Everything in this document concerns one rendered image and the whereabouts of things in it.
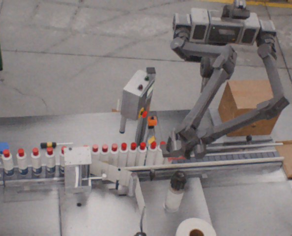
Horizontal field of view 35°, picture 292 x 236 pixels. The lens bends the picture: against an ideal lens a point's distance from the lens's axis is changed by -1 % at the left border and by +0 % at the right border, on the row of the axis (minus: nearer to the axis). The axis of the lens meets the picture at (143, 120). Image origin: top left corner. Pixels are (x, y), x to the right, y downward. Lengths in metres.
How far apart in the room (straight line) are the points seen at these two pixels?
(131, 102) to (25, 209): 0.83
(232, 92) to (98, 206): 1.07
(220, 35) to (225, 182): 0.86
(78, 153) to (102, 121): 0.60
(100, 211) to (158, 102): 1.95
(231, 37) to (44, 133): 1.26
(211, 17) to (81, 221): 1.34
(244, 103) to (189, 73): 1.82
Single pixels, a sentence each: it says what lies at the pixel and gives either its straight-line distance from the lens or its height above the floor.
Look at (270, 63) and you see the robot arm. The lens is 2.67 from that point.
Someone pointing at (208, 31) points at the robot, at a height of 1.46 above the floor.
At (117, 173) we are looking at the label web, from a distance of 2.50.
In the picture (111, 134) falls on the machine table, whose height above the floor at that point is 0.83.
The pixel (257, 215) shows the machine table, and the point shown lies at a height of 0.83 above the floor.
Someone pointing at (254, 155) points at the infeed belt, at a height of 0.88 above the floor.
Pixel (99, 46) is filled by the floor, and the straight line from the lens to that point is 4.79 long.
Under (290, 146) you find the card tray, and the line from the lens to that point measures 3.16.
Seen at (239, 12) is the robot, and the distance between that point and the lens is 2.50.
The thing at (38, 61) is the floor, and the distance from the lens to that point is 4.62.
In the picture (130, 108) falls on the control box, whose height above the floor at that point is 1.36.
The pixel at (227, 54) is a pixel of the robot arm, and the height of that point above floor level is 1.65.
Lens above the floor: 3.09
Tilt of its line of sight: 49 degrees down
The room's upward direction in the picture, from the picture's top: 10 degrees clockwise
